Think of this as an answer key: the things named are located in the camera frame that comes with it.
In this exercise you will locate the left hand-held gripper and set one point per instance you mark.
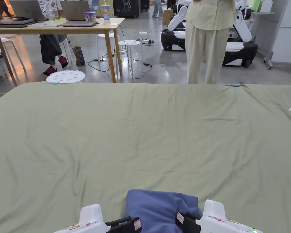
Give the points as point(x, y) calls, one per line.
point(91, 218)

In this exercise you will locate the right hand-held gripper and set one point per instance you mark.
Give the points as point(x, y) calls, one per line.
point(214, 218)

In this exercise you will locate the blue garment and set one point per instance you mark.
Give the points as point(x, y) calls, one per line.
point(157, 208)

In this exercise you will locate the bed with pale green sheet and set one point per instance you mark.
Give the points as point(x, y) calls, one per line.
point(145, 136)

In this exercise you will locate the patterned bag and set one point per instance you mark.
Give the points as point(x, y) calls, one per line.
point(79, 56)

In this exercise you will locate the white and black robot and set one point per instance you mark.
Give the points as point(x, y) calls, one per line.
point(240, 48)

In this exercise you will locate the cardboard carton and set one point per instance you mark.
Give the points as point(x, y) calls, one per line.
point(168, 16)

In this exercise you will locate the white wheeled cabinet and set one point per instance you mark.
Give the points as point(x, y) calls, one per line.
point(286, 31)

